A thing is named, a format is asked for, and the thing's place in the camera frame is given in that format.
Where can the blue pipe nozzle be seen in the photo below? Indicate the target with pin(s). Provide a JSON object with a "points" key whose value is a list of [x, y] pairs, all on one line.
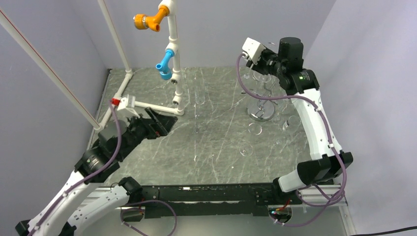
{"points": [[163, 66]]}

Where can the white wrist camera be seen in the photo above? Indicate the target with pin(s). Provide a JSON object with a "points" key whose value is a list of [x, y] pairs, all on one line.
{"points": [[125, 106], [252, 50]]}

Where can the chrome wine glass rack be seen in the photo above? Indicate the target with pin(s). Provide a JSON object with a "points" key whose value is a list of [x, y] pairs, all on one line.
{"points": [[262, 110]]}

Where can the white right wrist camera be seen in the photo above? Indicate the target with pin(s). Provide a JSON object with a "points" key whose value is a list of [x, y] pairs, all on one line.
{"points": [[252, 50]]}

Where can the white diagonal pole red stripe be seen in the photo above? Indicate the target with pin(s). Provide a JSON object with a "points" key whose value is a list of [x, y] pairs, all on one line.
{"points": [[30, 50]]}

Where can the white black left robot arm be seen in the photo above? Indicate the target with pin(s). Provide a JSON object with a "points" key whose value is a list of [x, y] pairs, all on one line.
{"points": [[62, 216]]}

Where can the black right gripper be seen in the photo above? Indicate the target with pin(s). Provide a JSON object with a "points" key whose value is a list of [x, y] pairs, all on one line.
{"points": [[257, 67]]}

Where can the orange pipe nozzle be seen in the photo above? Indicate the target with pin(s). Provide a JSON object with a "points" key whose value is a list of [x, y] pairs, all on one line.
{"points": [[143, 21]]}

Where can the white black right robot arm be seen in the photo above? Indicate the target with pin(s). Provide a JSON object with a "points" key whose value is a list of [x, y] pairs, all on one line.
{"points": [[328, 160]]}

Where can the clear wine glass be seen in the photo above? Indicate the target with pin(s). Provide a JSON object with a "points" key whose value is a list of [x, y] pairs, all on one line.
{"points": [[248, 74], [260, 78], [291, 124], [251, 134], [199, 91]]}

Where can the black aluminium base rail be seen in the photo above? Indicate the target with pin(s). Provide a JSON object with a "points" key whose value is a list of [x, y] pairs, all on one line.
{"points": [[212, 199]]}

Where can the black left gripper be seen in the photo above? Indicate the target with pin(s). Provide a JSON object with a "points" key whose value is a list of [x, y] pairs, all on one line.
{"points": [[165, 123]]}

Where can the clear wine glass back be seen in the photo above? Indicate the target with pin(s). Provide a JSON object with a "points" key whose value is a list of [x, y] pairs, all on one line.
{"points": [[199, 91]]}

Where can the white PVC pipe frame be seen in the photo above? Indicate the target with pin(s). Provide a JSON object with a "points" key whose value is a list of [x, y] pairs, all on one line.
{"points": [[174, 63]]}

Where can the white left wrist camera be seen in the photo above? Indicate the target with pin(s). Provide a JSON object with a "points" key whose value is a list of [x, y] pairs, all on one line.
{"points": [[125, 106]]}

